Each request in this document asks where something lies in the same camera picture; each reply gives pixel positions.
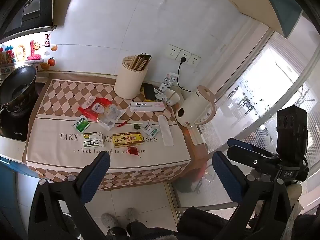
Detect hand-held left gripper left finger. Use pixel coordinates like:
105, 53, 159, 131
29, 151, 112, 240

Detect green white medicine box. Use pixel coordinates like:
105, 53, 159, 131
72, 115, 91, 133

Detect frosted glass window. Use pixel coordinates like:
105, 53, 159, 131
200, 30, 320, 205

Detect red plastic packet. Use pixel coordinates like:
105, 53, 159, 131
77, 97, 112, 123

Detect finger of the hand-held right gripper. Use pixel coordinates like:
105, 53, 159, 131
226, 145, 278, 174
227, 137, 279, 158

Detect black range hood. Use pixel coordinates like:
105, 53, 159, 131
0, 0, 57, 44

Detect white bowl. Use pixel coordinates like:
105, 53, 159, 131
164, 89, 181, 106

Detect teal wall cabinet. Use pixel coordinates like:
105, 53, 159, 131
257, 0, 305, 39

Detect black wok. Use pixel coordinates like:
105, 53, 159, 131
0, 64, 37, 110

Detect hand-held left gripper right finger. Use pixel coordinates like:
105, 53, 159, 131
212, 151, 300, 240

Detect white paper towel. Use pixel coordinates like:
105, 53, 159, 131
158, 115, 174, 147

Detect bundle of wooden chopsticks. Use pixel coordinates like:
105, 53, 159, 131
128, 53, 152, 71

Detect colourful wall sticker set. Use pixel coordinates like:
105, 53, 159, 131
0, 34, 59, 72

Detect small red wrapper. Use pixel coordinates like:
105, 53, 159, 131
126, 145, 140, 157

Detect person's left grey shoe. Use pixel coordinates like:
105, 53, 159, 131
101, 212, 119, 229

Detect white wall socket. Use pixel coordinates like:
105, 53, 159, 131
189, 54, 202, 66
178, 49, 192, 64
166, 44, 181, 60

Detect clear plastic bag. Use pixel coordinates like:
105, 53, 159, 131
97, 104, 127, 131

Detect black induction cooktop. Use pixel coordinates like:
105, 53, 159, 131
0, 85, 38, 143

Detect checkered beige tablecloth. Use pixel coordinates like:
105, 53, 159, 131
22, 79, 193, 192

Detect cream chopstick holder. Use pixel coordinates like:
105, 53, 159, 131
114, 55, 148, 100

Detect white toothpaste box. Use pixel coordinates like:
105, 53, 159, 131
129, 101, 165, 113

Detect teal base cabinet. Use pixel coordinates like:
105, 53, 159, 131
0, 155, 30, 230

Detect cream electric kettle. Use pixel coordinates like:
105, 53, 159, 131
174, 85, 217, 128

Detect white medicine box yellow label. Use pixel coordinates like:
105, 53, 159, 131
82, 132, 105, 149

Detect person's black fleece jacket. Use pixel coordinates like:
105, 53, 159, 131
179, 205, 250, 240

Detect person's right hand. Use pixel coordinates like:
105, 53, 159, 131
285, 183, 303, 202

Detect green white sachet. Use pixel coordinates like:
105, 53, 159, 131
140, 121, 160, 138

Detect white printed tube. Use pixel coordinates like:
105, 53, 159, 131
158, 72, 180, 93

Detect black yellow box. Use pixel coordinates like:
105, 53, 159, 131
141, 83, 157, 100

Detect person's dark trousers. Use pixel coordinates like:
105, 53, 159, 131
106, 220, 180, 240

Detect black power cable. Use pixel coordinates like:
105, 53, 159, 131
176, 56, 193, 93

